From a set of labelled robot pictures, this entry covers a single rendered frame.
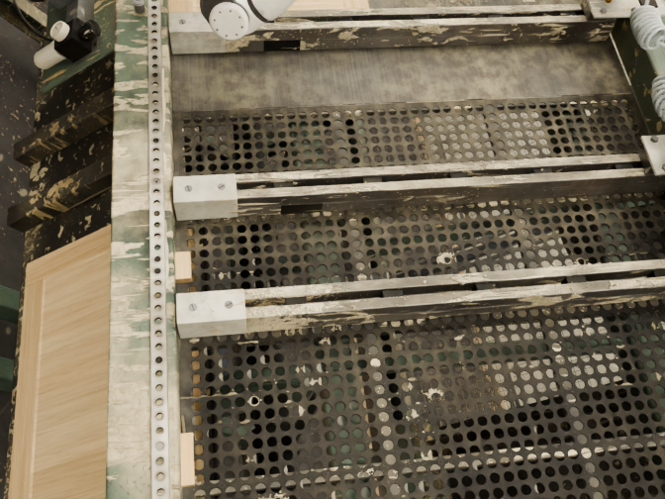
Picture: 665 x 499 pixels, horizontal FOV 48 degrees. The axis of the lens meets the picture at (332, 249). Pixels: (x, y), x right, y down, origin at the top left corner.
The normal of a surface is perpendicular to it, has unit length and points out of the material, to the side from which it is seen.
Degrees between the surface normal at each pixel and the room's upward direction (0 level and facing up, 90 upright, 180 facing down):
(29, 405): 90
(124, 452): 54
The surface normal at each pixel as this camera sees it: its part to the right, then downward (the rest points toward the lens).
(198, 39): 0.12, 0.88
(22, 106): 0.85, -0.33
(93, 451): -0.51, -0.35
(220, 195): 0.09, -0.47
